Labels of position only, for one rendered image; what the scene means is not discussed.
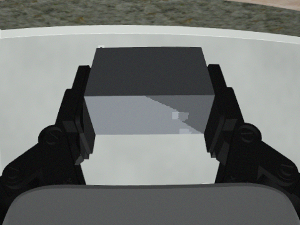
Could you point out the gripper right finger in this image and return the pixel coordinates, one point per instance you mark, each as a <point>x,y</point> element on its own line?
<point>238,146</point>

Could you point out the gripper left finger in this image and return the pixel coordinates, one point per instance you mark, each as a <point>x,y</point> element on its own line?
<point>56,158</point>

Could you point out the dark grey block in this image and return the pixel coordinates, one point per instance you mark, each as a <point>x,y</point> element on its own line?
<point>149,90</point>

